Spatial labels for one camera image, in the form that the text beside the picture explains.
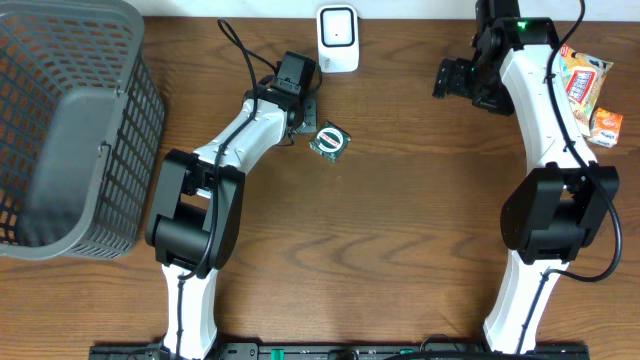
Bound grey plastic shopping basket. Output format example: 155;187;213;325
1;1;166;261

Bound white barcode scanner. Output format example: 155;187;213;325
316;4;360;73

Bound dark green round-label pack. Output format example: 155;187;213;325
309;121;352;163

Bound left black cable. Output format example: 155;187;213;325
172;18;281;360

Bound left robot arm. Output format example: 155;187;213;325
145;52;322;359

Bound orange tissue pack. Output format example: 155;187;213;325
588;107;623;148

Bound large beige snack bag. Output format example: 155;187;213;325
560;45;614;136

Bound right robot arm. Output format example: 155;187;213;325
433;0;623;358

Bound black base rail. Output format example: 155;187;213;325
88;341;591;360

